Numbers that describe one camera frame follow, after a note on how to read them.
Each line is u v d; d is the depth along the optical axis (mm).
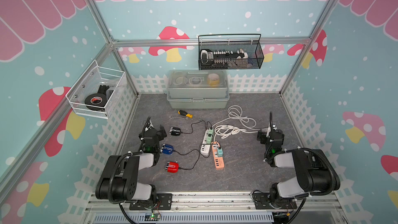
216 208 741
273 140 703
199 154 885
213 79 1052
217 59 874
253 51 950
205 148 893
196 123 1032
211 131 917
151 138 695
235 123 1030
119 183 440
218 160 847
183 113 1059
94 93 712
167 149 895
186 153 895
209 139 874
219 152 831
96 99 698
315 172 459
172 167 828
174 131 968
